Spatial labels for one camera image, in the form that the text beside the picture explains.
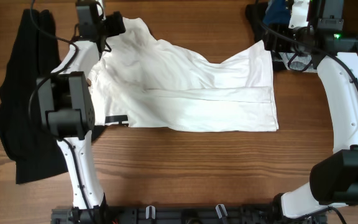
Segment white t-shirt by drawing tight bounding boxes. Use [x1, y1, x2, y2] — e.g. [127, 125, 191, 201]
[88, 18, 279, 132]

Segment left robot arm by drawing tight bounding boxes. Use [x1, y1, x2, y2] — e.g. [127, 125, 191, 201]
[30, 1, 125, 223]

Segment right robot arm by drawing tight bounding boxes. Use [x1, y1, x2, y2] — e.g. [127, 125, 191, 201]
[259, 0, 358, 221]

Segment dark blue garment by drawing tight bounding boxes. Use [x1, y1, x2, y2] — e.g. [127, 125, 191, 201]
[262, 0, 291, 26]

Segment light grey garment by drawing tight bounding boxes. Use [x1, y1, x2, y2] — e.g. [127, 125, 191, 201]
[279, 53, 317, 73]

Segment black garment at top right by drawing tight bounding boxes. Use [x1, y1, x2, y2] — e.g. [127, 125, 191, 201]
[244, 2, 287, 72]

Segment black garment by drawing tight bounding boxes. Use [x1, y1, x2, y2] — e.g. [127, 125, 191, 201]
[0, 9, 68, 184]
[244, 2, 287, 72]

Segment black garment on left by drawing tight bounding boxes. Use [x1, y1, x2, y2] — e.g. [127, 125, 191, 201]
[0, 9, 68, 184]

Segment right white rail clip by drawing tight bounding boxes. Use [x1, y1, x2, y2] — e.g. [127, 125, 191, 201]
[215, 204, 229, 224]

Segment white rail clip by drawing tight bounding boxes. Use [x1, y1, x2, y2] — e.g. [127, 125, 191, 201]
[215, 204, 229, 224]
[145, 205, 156, 220]

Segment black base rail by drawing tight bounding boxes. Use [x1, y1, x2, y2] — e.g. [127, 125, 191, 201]
[50, 203, 328, 224]

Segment left white rail clip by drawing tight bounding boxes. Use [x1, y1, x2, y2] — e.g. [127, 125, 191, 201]
[145, 205, 156, 220]

